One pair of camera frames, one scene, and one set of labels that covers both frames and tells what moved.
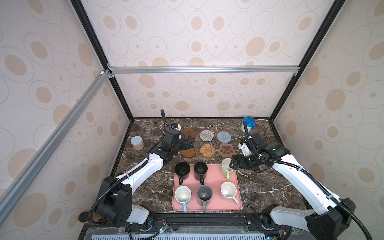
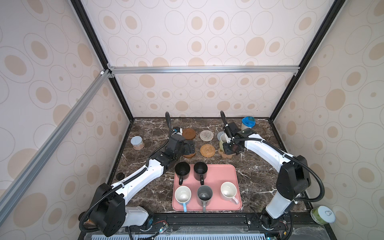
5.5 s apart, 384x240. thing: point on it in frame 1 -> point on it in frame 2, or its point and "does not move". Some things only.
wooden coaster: [188, 153] does not move
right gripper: [240, 163] -> [227, 151]
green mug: [226, 170] -> [223, 140]
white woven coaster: [206, 135] does not move
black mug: [182, 169] does not move
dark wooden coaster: [187, 132] does not move
